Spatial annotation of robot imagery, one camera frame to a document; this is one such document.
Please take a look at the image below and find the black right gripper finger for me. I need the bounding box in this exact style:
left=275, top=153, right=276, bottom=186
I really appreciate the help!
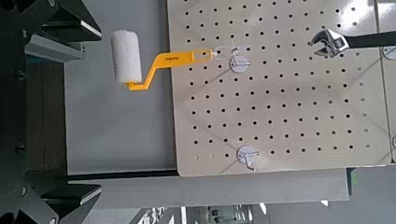
left=13, top=0, right=103, bottom=63
left=13, top=174, right=102, bottom=224

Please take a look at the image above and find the grey back panel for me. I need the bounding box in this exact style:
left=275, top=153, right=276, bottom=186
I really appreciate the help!
left=64, top=0, right=179, bottom=175

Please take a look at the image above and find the grey side panel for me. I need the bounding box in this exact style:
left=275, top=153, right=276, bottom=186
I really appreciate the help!
left=66, top=163, right=350, bottom=210

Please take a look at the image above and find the white pegboard hook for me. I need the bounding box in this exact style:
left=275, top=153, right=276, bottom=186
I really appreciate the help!
left=229, top=46, right=252, bottom=75
left=236, top=145, right=260, bottom=173

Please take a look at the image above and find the beige perforated pegboard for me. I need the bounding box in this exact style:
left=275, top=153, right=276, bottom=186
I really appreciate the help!
left=166, top=0, right=392, bottom=177

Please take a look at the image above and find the black adjustable wrench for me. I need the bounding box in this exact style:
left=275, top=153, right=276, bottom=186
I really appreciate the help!
left=307, top=28, right=396, bottom=59

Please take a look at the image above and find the black equipment with green label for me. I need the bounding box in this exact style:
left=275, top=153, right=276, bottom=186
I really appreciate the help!
left=346, top=167, right=359, bottom=195

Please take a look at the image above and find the black frame post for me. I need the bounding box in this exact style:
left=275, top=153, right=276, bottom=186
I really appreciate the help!
left=66, top=168, right=181, bottom=182

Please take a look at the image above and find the yellow handled white paint roller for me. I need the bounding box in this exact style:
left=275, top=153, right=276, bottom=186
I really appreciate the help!
left=110, top=29, right=214, bottom=91

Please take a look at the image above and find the white cable tie loop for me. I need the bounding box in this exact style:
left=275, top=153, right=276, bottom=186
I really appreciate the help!
left=213, top=45, right=233, bottom=60

